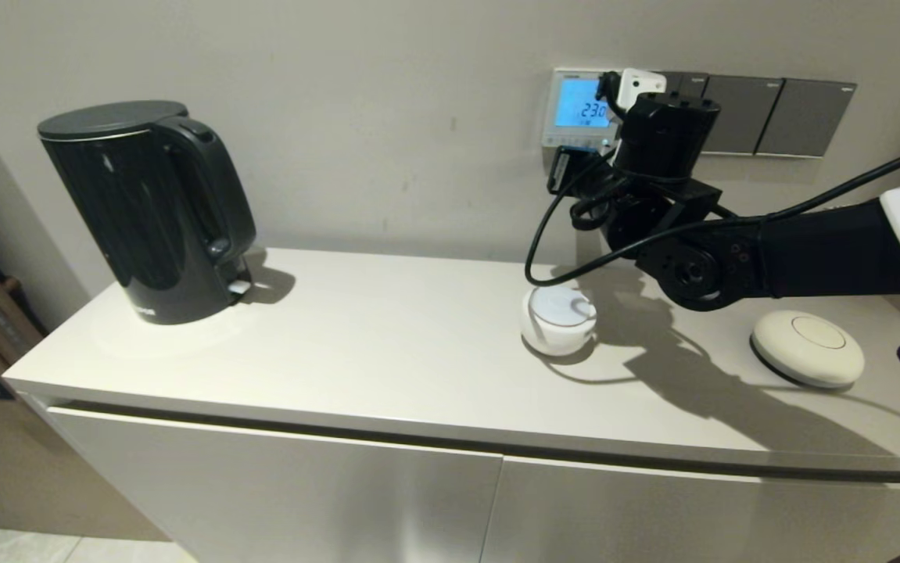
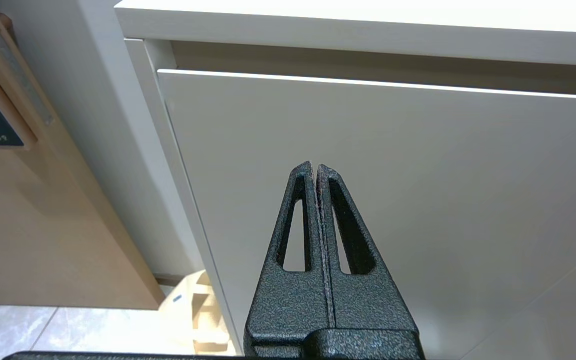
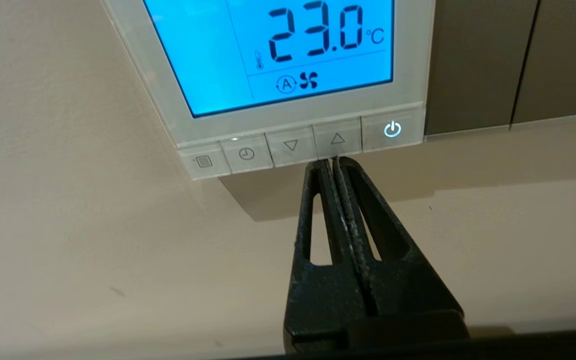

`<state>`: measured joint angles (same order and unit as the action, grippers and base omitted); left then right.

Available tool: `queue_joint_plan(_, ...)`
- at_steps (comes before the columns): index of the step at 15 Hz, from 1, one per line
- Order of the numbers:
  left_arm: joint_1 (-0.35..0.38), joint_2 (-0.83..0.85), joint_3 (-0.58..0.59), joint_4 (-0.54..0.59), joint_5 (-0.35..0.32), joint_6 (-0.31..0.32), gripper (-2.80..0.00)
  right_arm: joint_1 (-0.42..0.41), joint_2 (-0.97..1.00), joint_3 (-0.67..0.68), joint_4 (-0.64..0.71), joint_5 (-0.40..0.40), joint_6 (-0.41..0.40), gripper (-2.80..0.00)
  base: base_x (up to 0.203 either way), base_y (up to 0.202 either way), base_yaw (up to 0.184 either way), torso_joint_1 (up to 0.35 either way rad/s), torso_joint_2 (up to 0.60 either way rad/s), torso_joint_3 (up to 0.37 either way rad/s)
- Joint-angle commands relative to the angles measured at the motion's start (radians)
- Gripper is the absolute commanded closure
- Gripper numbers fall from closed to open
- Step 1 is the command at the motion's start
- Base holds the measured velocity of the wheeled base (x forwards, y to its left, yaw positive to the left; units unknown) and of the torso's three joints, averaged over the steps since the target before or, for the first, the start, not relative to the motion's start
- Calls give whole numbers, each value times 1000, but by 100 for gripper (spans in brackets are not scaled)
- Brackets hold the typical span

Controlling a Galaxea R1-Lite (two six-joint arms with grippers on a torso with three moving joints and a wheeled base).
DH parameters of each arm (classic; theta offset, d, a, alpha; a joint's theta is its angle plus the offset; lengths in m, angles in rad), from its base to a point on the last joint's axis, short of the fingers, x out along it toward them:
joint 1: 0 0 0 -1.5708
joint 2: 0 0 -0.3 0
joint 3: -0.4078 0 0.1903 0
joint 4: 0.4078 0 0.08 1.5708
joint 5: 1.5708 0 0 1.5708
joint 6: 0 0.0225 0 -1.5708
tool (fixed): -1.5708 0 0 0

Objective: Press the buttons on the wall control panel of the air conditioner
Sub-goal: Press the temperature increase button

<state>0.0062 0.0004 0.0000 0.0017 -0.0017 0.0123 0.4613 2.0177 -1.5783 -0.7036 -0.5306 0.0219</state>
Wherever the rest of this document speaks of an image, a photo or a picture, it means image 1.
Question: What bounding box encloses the white wall thermostat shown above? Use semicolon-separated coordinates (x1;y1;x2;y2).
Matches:
542;68;630;151

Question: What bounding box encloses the black connector box with label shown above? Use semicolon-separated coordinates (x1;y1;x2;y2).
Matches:
547;146;595;196

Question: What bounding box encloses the small white round speaker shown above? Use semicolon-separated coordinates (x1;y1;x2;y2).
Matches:
520;284;598;358

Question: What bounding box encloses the cream flat round device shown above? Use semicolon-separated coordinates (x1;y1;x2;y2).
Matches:
751;310;866;389

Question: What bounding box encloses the light grey sideboard cabinet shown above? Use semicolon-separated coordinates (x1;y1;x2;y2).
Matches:
2;249;900;563

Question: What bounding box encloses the black electric kettle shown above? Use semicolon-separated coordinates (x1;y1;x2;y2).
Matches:
37;100;257;327

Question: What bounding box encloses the grey triple wall switch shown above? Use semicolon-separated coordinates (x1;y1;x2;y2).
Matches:
657;72;710;101

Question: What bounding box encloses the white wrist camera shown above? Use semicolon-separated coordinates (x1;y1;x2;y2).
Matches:
616;69;667;110

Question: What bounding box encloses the grey single wall switch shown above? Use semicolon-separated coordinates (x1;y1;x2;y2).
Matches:
700;75;784;155
756;79;858;159

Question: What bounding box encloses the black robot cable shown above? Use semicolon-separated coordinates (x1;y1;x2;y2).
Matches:
525;139;900;286

